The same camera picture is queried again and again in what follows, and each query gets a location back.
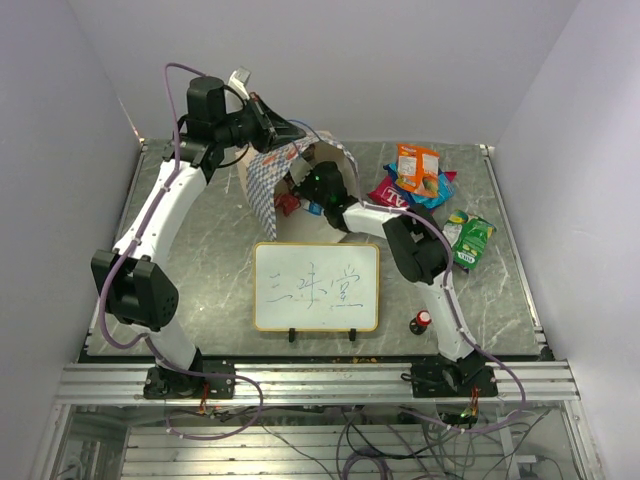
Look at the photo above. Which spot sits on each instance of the white board with yellow frame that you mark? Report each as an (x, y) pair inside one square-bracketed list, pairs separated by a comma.
[(316, 287)]

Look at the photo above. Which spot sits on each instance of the pink snack bag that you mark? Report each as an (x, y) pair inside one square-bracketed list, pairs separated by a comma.
[(385, 195)]

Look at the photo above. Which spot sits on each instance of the small red candy pack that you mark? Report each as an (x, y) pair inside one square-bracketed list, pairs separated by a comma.
[(287, 204)]

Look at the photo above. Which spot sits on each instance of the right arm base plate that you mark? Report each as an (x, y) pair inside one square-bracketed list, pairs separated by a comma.
[(432, 380)]

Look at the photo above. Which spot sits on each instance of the green snack bag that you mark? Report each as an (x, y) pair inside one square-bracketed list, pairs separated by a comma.
[(468, 235)]

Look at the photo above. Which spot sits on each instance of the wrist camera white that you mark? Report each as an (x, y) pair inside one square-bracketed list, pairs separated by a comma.
[(299, 170), (238, 82)]

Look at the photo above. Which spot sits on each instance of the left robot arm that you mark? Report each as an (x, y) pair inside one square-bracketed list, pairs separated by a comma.
[(137, 300)]

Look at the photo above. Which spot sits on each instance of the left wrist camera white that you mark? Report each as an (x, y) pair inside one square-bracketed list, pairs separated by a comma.
[(238, 82)]

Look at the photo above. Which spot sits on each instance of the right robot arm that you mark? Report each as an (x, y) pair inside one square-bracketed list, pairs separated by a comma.
[(421, 253)]

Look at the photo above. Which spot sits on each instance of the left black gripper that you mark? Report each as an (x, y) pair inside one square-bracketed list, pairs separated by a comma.
[(274, 130)]

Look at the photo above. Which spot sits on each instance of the orange Fox's fruits candy bag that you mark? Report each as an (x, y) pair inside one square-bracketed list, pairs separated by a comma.
[(417, 170)]

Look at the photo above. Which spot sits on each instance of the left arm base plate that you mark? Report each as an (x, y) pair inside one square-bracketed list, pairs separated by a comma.
[(165, 384)]

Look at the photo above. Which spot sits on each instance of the blue checkered paper bag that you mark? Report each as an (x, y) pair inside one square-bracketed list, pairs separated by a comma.
[(271, 184)]

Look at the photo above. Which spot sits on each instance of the blue white snack bag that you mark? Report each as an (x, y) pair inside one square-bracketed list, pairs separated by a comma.
[(314, 209)]

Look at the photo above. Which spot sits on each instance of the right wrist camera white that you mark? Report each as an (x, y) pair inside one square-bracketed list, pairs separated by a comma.
[(299, 170)]

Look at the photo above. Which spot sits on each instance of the aluminium frame rail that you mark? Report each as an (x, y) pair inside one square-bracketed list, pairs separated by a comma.
[(298, 384)]

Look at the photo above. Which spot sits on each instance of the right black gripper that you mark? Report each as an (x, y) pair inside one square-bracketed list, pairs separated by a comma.
[(300, 189)]

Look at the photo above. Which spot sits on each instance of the red emergency stop button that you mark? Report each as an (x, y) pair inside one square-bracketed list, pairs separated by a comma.
[(420, 323)]

